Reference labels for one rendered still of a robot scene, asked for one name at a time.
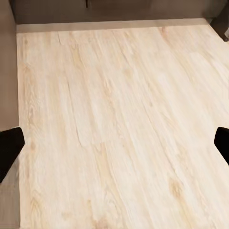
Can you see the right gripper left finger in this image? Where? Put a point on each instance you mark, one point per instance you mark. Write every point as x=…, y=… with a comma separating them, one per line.
x=11, y=143

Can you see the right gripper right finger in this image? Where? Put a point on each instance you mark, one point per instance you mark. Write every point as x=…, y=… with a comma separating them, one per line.
x=221, y=141

